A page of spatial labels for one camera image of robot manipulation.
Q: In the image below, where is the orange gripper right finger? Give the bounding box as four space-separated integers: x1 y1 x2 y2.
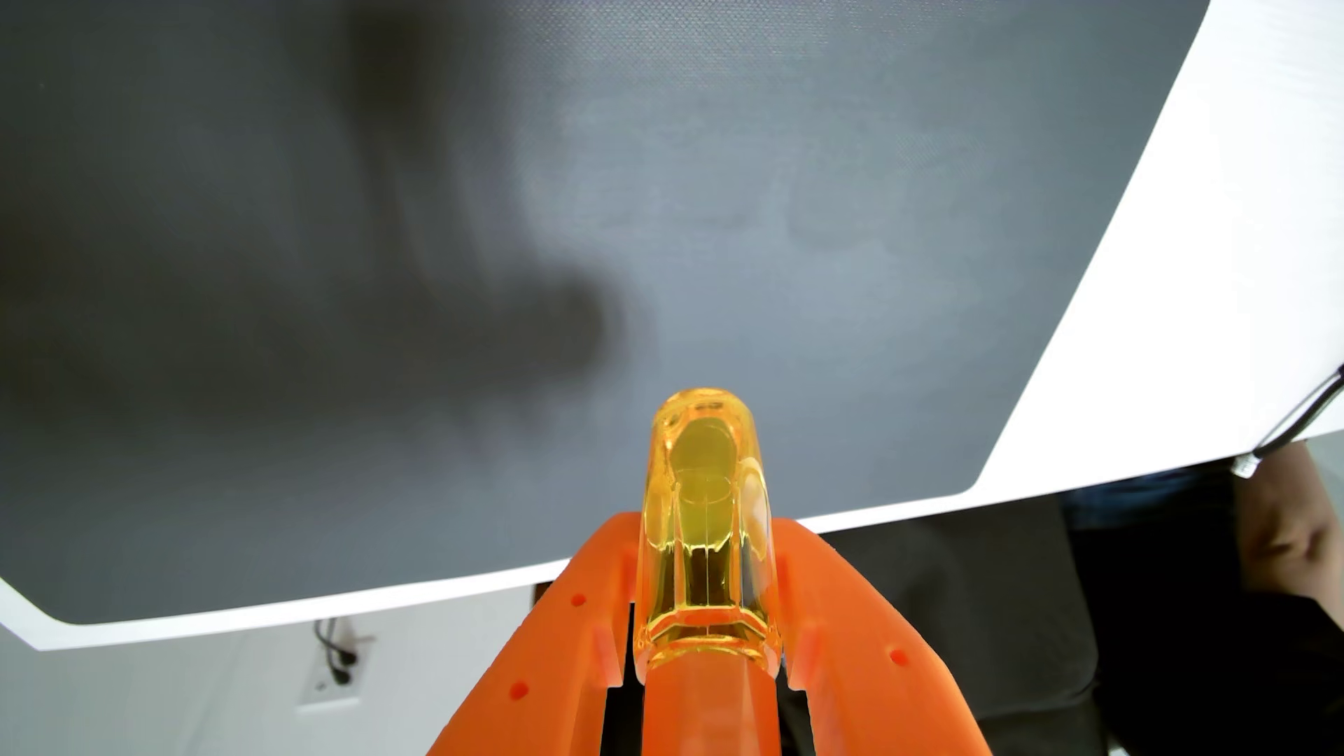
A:
773 519 995 756

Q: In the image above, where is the yellow eyedrops bottle orange cap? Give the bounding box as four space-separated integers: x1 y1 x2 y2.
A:
633 387 785 756

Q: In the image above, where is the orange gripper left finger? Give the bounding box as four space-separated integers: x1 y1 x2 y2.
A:
426 511 641 756

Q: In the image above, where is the black backpack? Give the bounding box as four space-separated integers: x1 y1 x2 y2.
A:
530 493 1110 756

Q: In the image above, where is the white wall outlet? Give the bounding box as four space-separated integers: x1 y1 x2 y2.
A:
298 617 376 718

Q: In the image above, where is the black cable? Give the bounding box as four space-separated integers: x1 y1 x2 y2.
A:
1231 365 1344 480

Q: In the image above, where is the person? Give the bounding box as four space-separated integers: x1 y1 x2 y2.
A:
1060 460 1344 756

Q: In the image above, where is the dark grey textured mat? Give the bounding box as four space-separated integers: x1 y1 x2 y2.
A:
0 0 1212 627

